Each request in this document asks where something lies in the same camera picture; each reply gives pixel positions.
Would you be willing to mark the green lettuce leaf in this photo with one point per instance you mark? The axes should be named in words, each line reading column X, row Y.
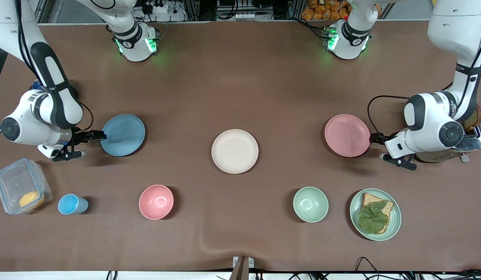
column 372, row 219

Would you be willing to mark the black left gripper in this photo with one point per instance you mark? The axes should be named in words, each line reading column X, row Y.
column 380, row 138

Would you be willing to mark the clear plastic container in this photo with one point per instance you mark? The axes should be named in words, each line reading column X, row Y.
column 14, row 179

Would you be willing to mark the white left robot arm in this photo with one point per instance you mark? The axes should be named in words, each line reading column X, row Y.
column 431, row 124

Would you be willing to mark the brown bread slice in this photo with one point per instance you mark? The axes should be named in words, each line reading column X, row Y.
column 369, row 198

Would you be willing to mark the brown table cover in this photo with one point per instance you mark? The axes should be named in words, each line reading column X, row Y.
column 240, row 85

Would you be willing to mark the glass lid with blue knob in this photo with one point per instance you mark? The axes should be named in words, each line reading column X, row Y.
column 35, row 84

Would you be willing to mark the toast slice in toaster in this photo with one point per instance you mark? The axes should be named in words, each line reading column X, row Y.
column 473, row 120

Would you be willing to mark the yellow food piece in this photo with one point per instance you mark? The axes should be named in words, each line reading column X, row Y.
column 30, row 200

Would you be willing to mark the green bowl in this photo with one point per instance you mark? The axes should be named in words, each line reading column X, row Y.
column 310, row 204

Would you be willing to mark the white connector box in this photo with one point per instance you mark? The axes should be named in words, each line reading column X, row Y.
column 245, row 16

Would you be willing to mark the white power strip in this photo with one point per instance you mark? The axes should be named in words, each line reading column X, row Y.
column 156, row 7

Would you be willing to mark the beige plate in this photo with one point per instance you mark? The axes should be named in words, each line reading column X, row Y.
column 235, row 151

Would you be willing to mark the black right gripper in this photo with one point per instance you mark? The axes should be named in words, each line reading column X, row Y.
column 80, row 136

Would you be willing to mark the beige toaster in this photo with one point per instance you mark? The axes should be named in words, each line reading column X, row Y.
column 471, row 144

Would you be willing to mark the pink bowl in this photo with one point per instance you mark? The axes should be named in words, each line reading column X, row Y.
column 156, row 202

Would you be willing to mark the blue cup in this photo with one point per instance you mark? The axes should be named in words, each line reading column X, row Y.
column 71, row 204

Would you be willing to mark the pink plate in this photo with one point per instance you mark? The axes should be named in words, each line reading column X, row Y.
column 347, row 135

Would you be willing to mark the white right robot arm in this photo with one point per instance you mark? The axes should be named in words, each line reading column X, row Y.
column 53, row 77

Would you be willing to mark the bag of orange buns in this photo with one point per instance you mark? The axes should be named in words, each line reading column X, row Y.
column 326, row 9

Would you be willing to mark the green plate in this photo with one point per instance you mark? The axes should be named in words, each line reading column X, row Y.
column 396, row 221

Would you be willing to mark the metal table edge bracket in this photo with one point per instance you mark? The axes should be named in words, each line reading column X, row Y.
column 242, row 268

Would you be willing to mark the blue plate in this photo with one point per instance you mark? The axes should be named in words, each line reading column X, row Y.
column 123, row 135

